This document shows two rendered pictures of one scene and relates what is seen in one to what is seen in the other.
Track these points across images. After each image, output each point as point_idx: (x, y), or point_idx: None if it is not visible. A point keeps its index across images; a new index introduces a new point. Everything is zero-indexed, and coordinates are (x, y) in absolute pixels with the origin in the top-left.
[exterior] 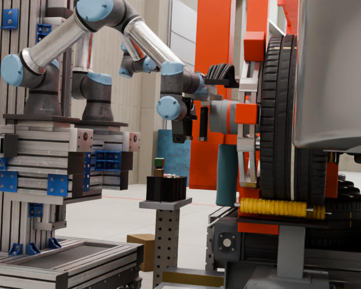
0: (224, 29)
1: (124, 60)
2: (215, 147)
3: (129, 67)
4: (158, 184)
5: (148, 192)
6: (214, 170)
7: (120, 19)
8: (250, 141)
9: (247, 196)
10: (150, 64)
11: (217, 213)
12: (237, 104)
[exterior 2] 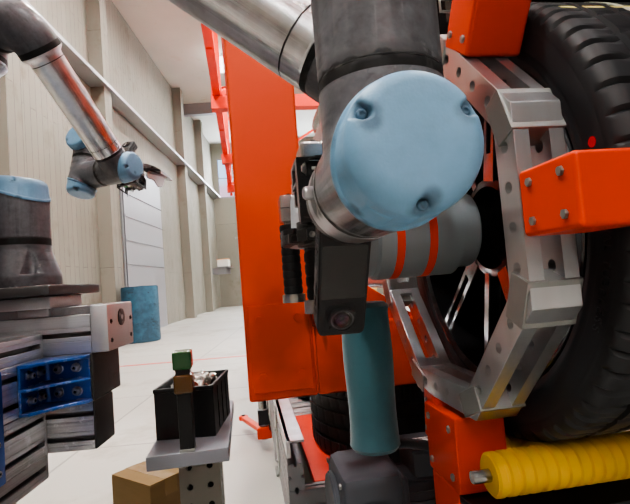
0: (284, 80)
1: (76, 164)
2: (295, 310)
3: (87, 177)
4: (187, 410)
5: (161, 423)
6: (298, 357)
7: None
8: (570, 292)
9: (476, 437)
10: (133, 165)
11: (293, 428)
12: (580, 152)
